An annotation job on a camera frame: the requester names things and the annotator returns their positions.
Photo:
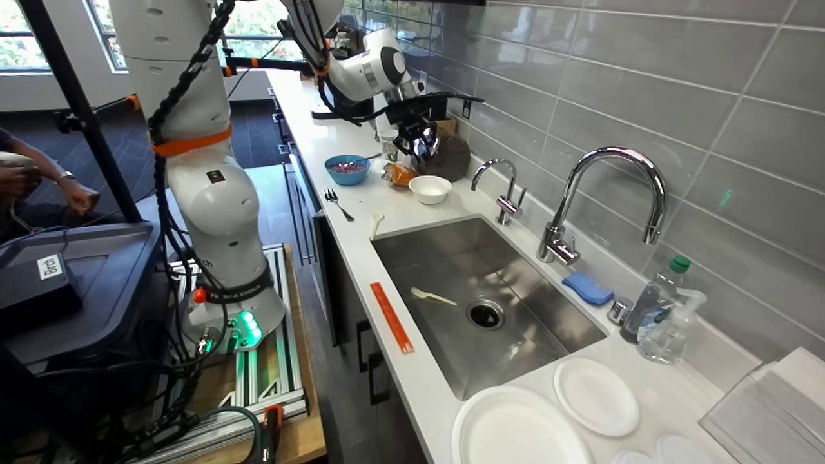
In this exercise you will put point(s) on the white bowl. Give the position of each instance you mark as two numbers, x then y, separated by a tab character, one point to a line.
429	189

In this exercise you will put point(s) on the dark plastic bin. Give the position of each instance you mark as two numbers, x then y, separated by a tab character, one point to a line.
104	285

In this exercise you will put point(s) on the wooden robot platform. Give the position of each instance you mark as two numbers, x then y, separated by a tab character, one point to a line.
305	429

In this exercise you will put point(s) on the tall chrome gooseneck faucet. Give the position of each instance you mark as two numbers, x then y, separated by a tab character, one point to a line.
555	239

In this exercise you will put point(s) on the aluminium extrusion frame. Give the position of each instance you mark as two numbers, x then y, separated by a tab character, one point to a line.
275	361

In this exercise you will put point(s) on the blue bowl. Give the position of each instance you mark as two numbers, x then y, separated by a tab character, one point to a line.
345	170

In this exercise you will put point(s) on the metal spoon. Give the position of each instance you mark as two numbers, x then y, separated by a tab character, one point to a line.
337	205

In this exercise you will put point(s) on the black stand pole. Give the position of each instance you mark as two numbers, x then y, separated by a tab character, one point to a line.
79	103

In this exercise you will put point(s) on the orange snack bag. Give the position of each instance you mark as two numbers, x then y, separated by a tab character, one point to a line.
398	176

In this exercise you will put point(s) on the operator forearm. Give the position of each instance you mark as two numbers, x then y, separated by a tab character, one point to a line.
30	156

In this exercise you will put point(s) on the dark cooker with glass lid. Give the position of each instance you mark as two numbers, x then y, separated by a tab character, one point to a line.
453	161

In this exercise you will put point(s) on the blue sponge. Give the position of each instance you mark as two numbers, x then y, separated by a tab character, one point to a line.
590	290

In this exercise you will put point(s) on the operator hand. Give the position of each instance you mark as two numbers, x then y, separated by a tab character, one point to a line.
79	197

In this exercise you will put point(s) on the small chrome faucet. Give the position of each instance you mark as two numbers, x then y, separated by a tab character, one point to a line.
507	206

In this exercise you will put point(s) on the bottle with green cap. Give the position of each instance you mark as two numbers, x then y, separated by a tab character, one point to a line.
649	309

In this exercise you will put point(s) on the bright window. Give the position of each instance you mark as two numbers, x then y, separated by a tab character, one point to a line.
21	40
104	35

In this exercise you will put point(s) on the white QR code label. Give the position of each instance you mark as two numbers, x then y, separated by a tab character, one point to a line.
50	267

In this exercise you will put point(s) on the large white plate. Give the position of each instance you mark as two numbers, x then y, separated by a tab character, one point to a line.
516	429

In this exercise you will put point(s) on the dark under-counter cabinet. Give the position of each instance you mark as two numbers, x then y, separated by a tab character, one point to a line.
345	299

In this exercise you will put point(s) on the small white plastic spoon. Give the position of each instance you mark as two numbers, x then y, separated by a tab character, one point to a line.
429	297

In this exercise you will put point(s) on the clear plastic bottle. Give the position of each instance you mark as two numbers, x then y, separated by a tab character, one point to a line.
673	337

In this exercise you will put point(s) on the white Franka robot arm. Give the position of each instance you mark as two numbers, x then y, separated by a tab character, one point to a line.
216	206

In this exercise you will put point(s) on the small white disc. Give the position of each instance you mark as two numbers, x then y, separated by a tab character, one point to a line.
632	457

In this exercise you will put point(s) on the orange strip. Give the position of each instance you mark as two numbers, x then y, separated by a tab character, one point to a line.
391	317

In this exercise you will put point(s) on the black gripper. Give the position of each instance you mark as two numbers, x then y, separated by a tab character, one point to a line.
414	113

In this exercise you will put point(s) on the small white plate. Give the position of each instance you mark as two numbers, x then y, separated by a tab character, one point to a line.
597	398

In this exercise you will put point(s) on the stainless steel sink basin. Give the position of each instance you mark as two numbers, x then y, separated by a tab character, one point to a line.
447	258

